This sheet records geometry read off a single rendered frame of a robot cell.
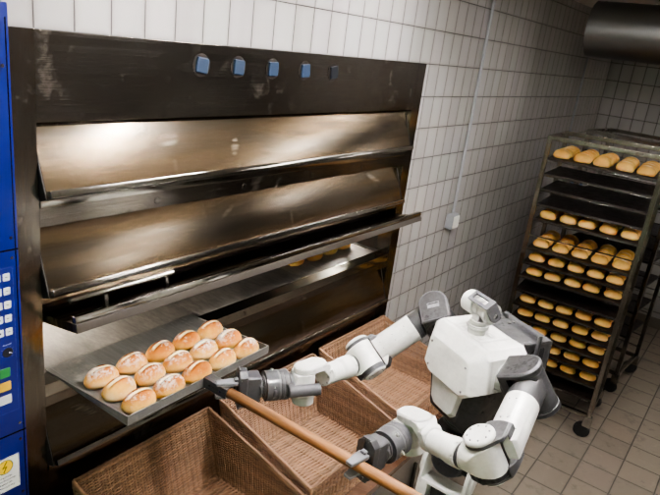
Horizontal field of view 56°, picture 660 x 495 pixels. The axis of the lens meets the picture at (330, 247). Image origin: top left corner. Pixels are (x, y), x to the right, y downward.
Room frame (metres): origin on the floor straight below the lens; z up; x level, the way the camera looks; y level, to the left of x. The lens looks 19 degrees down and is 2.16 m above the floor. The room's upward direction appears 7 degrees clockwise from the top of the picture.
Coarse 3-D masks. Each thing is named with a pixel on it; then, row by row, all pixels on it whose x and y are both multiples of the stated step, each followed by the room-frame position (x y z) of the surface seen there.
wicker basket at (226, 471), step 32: (192, 416) 1.84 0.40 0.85; (160, 448) 1.71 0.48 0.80; (224, 448) 1.85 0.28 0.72; (96, 480) 1.51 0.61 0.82; (128, 480) 1.59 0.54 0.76; (160, 480) 1.68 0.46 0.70; (192, 480) 1.78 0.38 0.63; (224, 480) 1.84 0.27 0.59; (256, 480) 1.77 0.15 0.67; (288, 480) 1.69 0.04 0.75
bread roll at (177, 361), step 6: (174, 354) 1.59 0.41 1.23; (180, 354) 1.60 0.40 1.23; (186, 354) 1.61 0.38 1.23; (168, 360) 1.57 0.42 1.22; (174, 360) 1.57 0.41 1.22; (180, 360) 1.58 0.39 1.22; (186, 360) 1.59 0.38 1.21; (168, 366) 1.56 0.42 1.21; (174, 366) 1.56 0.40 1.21; (180, 366) 1.57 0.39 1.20; (186, 366) 1.59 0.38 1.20; (168, 372) 1.56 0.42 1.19; (174, 372) 1.57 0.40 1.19
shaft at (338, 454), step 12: (228, 396) 1.47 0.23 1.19; (240, 396) 1.46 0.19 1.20; (252, 408) 1.43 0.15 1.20; (264, 408) 1.42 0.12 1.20; (276, 420) 1.38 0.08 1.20; (288, 420) 1.38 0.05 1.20; (288, 432) 1.36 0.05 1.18; (300, 432) 1.34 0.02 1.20; (312, 444) 1.32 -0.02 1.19; (324, 444) 1.30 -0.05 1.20; (336, 456) 1.28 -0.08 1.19; (348, 456) 1.27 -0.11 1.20; (360, 468) 1.24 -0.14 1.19; (372, 468) 1.23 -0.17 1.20; (372, 480) 1.22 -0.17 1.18; (384, 480) 1.21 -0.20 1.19; (396, 480) 1.20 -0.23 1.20; (396, 492) 1.18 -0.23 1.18; (408, 492) 1.17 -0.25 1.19
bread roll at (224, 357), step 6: (222, 348) 1.66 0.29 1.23; (228, 348) 1.68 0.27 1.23; (216, 354) 1.63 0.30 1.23; (222, 354) 1.63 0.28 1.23; (228, 354) 1.65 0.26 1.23; (234, 354) 1.67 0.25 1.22; (210, 360) 1.62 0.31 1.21; (216, 360) 1.61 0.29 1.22; (222, 360) 1.62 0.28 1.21; (228, 360) 1.63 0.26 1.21; (234, 360) 1.65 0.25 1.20; (216, 366) 1.61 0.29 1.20; (222, 366) 1.61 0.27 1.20
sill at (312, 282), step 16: (368, 256) 2.83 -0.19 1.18; (384, 256) 2.89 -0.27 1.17; (320, 272) 2.54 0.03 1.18; (336, 272) 2.56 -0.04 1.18; (352, 272) 2.66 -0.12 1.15; (288, 288) 2.31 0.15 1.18; (304, 288) 2.37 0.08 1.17; (240, 304) 2.10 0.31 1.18; (256, 304) 2.12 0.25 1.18; (272, 304) 2.20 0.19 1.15; (224, 320) 1.99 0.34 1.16; (48, 384) 1.44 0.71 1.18; (64, 384) 1.48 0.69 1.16
